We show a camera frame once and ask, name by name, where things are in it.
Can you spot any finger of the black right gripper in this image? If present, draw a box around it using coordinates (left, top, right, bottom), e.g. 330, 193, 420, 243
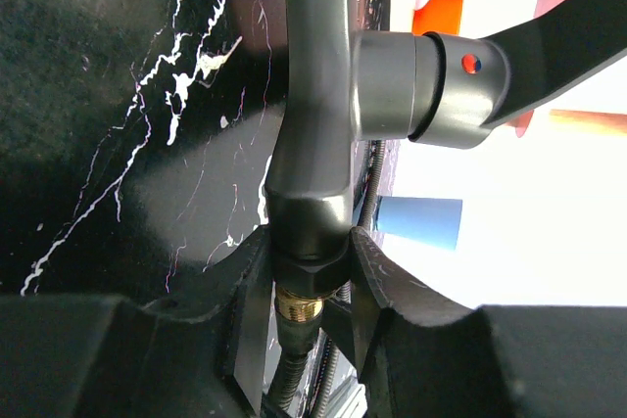
321, 298, 355, 362

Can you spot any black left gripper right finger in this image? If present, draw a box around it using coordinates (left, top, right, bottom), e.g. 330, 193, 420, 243
351, 228, 626, 417

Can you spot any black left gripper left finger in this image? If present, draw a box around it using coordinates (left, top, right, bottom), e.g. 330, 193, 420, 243
1, 226, 272, 417

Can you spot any grey flexible metal hose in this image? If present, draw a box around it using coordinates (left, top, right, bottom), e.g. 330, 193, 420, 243
266, 138, 386, 418

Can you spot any dark grey faucet mixer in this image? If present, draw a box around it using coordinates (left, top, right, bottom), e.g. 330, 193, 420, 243
257, 0, 627, 326

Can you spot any blue cup on mat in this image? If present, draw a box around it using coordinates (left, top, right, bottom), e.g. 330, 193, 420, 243
373, 196, 463, 251

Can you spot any black marble pattern mat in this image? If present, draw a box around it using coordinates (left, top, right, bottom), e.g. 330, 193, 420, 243
0, 0, 408, 418

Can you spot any orange bowl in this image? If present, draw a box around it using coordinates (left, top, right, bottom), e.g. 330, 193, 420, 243
411, 0, 463, 35

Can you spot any pink three tier shelf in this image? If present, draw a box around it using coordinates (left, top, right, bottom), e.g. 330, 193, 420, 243
487, 0, 626, 137

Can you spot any silver aluminium rail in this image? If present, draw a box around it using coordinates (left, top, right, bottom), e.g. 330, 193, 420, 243
325, 376, 367, 418

